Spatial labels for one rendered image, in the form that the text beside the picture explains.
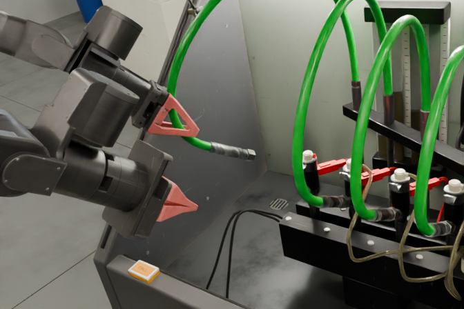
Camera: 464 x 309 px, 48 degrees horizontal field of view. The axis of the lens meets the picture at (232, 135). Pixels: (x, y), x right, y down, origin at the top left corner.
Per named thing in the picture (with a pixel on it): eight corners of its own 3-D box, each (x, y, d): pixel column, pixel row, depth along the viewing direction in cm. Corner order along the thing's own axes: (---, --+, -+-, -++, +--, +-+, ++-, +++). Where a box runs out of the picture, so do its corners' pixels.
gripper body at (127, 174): (178, 158, 58) (124, 138, 53) (139, 243, 58) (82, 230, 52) (148, 143, 62) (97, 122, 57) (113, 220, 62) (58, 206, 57)
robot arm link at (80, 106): (-42, 141, 49) (-5, 187, 44) (14, 34, 48) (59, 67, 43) (61, 165, 58) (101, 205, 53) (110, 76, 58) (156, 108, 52)
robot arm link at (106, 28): (39, 55, 81) (27, 51, 73) (75, -9, 81) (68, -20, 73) (108, 93, 83) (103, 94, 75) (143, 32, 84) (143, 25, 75)
